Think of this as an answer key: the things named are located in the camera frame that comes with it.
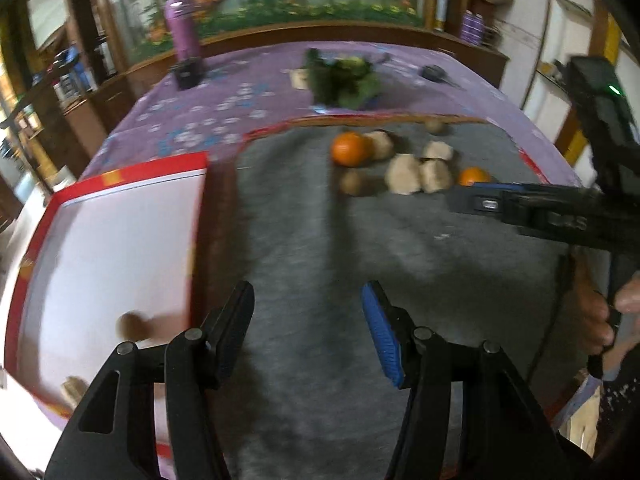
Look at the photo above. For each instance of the person's right forearm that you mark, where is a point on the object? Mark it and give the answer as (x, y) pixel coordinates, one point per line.
(625, 410)

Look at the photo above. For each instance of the large orange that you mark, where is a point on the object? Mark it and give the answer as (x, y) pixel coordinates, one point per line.
(350, 149)

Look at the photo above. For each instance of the small black box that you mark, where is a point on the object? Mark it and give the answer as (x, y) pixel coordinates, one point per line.
(189, 72)

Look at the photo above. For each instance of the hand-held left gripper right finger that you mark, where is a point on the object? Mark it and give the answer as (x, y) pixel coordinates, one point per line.
(382, 330)

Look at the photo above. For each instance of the small orange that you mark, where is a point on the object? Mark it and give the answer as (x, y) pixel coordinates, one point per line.
(474, 176)

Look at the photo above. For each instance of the small purple container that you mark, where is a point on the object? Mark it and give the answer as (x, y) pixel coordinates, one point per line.
(472, 27)

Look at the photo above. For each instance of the red and white cardboard box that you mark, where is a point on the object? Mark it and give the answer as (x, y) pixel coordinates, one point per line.
(115, 260)

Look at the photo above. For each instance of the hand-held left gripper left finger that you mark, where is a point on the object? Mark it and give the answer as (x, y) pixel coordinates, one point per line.
(235, 320)

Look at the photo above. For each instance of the brown kiwi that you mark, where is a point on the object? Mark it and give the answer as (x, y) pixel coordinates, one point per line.
(355, 181)
(434, 125)
(131, 324)

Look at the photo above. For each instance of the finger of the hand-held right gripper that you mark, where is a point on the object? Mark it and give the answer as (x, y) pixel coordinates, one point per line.
(482, 200)

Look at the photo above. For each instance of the green leafy plant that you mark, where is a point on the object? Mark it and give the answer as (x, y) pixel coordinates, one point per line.
(342, 80)

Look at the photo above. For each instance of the grey cloth with red edge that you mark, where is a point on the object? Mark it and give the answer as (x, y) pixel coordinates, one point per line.
(310, 260)

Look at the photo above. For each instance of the small beige pot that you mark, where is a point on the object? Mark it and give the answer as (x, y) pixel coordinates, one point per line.
(299, 79)

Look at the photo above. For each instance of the purple thermos bottle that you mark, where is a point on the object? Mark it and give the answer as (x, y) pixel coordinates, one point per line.
(182, 27)

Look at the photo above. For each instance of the person's right hand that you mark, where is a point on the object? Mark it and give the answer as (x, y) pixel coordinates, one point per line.
(595, 320)

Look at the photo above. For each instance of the black computer mouse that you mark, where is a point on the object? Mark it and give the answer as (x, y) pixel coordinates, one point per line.
(432, 72)

